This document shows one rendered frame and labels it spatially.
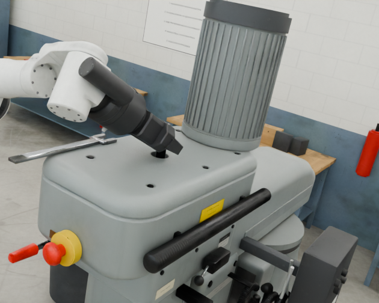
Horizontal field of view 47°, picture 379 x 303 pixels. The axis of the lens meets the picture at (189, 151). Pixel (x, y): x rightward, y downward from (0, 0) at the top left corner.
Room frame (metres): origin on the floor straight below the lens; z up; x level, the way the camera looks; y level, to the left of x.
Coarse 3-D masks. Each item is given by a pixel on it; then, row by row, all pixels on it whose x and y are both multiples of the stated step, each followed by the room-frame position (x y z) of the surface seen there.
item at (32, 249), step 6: (48, 240) 0.75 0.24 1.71; (24, 246) 0.71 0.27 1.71; (30, 246) 0.71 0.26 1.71; (36, 246) 0.71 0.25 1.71; (42, 246) 0.73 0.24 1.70; (12, 252) 0.68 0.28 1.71; (18, 252) 0.68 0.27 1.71; (24, 252) 0.69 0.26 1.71; (30, 252) 0.70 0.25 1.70; (36, 252) 0.71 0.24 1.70; (12, 258) 0.67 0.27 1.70; (18, 258) 0.68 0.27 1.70; (24, 258) 0.69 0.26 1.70
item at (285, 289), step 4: (292, 260) 0.95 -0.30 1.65; (292, 264) 0.95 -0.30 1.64; (292, 268) 0.92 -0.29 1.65; (288, 272) 0.92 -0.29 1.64; (288, 276) 0.92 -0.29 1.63; (288, 280) 0.92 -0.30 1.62; (284, 284) 0.93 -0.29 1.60; (288, 284) 0.96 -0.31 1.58; (284, 288) 0.93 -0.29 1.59; (288, 288) 0.96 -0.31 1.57; (284, 292) 0.93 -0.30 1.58; (280, 296) 0.94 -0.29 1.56
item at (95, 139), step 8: (96, 136) 0.86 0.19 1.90; (104, 136) 0.88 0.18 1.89; (64, 144) 0.78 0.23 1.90; (72, 144) 0.79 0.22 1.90; (80, 144) 0.80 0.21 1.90; (88, 144) 0.81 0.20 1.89; (104, 144) 0.84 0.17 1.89; (32, 152) 0.71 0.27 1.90; (40, 152) 0.72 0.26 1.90; (48, 152) 0.73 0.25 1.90; (56, 152) 0.74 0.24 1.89; (8, 160) 0.67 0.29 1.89; (16, 160) 0.67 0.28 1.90; (24, 160) 0.68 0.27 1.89
